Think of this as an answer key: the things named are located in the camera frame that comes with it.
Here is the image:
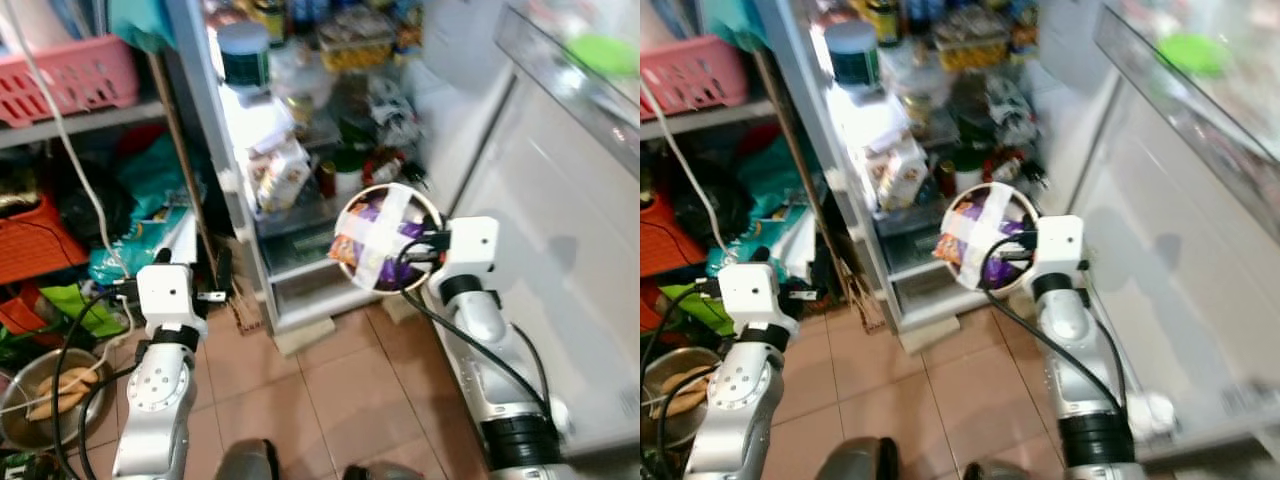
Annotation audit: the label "steel bowl with food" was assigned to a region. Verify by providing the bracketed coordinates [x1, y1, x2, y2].
[935, 182, 1041, 294]
[330, 183, 444, 294]

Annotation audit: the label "clear fridge drawer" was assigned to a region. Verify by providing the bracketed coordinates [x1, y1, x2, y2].
[875, 215, 961, 313]
[255, 215, 351, 313]

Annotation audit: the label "white fridge door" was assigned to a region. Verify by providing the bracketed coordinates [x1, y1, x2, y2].
[1040, 0, 1280, 466]
[430, 0, 641, 461]

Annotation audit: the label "white fridge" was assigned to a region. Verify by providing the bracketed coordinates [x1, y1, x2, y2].
[165, 0, 521, 333]
[755, 0, 1131, 333]

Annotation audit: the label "clear fridge door bin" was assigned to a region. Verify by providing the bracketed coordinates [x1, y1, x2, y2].
[1093, 0, 1280, 216]
[495, 3, 641, 179]

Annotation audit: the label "teal printed bag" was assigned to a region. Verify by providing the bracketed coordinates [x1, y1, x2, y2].
[88, 205, 198, 286]
[705, 205, 816, 281]

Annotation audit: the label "red snack package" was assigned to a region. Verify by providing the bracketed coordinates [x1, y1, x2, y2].
[985, 150, 1031, 186]
[365, 150, 409, 188]

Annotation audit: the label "teal plastic bag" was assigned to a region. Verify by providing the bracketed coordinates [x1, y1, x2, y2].
[118, 135, 206, 216]
[735, 135, 816, 216]

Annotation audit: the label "black plastic bag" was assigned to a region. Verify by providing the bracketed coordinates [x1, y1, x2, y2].
[660, 150, 746, 251]
[50, 150, 136, 246]

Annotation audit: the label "white tub green lid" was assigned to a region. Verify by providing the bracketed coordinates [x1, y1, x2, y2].
[335, 148, 367, 196]
[953, 148, 986, 194]

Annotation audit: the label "bright green bag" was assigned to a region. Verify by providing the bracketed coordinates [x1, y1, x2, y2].
[40, 285, 126, 341]
[655, 285, 726, 336]

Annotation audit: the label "white printed milk carton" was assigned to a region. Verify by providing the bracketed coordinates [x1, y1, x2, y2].
[868, 140, 931, 213]
[245, 140, 313, 216]

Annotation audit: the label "broom with brown stick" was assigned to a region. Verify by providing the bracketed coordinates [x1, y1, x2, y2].
[148, 50, 263, 333]
[750, 50, 886, 333]

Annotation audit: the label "orange plastic crate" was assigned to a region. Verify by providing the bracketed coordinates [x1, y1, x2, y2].
[640, 195, 669, 279]
[0, 195, 63, 286]

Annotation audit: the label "steel pot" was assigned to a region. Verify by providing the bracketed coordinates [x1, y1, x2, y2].
[643, 347, 721, 448]
[0, 348, 119, 451]

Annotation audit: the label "crumpled foil wrap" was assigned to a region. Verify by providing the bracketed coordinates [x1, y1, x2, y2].
[985, 75, 1041, 146]
[365, 75, 423, 148]

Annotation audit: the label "grey storage shelf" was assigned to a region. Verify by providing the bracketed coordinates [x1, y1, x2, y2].
[640, 98, 776, 141]
[0, 98, 169, 151]

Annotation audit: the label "brown bread pieces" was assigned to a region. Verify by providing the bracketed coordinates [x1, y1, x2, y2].
[25, 368, 101, 421]
[650, 375, 711, 419]

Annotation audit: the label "grey robot left leg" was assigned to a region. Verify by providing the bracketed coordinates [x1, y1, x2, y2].
[818, 437, 899, 480]
[215, 438, 281, 480]

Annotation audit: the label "grey robot leg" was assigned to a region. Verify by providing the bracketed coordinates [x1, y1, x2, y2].
[818, 437, 899, 480]
[215, 438, 281, 480]
[962, 460, 1031, 480]
[343, 462, 426, 480]

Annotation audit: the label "pink plastic basket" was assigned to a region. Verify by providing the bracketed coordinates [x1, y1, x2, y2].
[0, 35, 139, 129]
[640, 35, 749, 121]

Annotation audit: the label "clear plastic tub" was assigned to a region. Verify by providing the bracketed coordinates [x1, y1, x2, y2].
[270, 45, 336, 111]
[885, 45, 951, 106]

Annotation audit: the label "yellow food container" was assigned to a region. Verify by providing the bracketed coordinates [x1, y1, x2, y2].
[318, 10, 396, 73]
[935, 10, 1011, 73]

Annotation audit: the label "dark jar white lid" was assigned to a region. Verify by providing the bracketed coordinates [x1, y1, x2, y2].
[217, 22, 273, 93]
[825, 20, 883, 91]

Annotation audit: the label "white power adapter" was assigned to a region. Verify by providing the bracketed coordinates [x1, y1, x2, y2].
[545, 398, 578, 438]
[1128, 392, 1178, 441]

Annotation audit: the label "grey robot right leg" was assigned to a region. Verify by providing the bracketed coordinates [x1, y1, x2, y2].
[962, 460, 1031, 480]
[343, 462, 426, 480]

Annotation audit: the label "teal cloth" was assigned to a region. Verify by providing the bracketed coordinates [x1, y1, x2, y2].
[108, 0, 176, 53]
[700, 0, 771, 53]

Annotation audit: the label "green round lid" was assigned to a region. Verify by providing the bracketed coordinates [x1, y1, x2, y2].
[1158, 33, 1229, 77]
[568, 34, 638, 77]

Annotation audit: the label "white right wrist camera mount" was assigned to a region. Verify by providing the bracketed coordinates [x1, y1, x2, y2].
[1030, 215, 1088, 291]
[440, 217, 500, 291]

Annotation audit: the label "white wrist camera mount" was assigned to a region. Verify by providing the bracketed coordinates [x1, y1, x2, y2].
[718, 263, 801, 346]
[1030, 215, 1088, 291]
[440, 217, 500, 291]
[137, 263, 208, 341]

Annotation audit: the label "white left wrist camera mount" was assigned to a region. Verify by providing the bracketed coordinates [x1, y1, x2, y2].
[718, 263, 801, 346]
[137, 263, 208, 341]

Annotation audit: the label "white cable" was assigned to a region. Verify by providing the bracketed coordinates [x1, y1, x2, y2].
[0, 0, 136, 336]
[640, 75, 726, 266]

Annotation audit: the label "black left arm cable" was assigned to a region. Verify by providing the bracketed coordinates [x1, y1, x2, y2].
[640, 285, 723, 480]
[76, 365, 141, 479]
[655, 365, 721, 479]
[48, 288, 141, 479]

